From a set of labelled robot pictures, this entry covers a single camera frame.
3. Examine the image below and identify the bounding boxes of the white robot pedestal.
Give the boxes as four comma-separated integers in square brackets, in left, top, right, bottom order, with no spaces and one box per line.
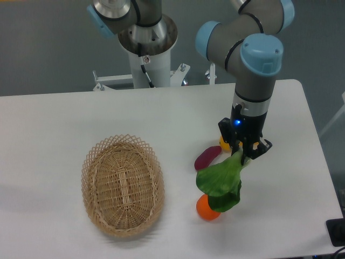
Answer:
[93,15,191,91]

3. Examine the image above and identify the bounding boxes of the yellow fruit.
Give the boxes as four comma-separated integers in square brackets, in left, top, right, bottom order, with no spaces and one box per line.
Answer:
[219,136,232,153]

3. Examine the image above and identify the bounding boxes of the purple sweet potato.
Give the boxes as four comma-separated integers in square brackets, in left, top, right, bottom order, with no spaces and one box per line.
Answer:
[194,145,222,171]

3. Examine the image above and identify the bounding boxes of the green leafy vegetable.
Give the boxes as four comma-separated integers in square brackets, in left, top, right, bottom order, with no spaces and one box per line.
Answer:
[196,149,247,213]

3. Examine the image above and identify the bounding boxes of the black device at table edge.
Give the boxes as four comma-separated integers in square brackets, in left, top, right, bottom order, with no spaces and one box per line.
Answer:
[326,218,344,247]

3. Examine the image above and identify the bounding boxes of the oval wicker basket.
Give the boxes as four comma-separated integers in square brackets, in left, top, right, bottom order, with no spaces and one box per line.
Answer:
[81,134,165,238]

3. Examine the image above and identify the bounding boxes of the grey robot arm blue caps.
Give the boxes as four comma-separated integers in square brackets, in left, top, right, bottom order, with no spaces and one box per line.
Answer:
[87,1,295,163]

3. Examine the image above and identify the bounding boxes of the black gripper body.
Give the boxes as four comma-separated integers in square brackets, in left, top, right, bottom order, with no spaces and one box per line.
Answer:
[218,104,272,154]

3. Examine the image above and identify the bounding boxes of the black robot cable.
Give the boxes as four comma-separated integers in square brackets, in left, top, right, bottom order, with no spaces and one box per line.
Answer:
[137,42,156,88]

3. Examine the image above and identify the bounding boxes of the orange fruit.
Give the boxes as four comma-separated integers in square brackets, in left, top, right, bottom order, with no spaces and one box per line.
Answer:
[196,194,221,221]

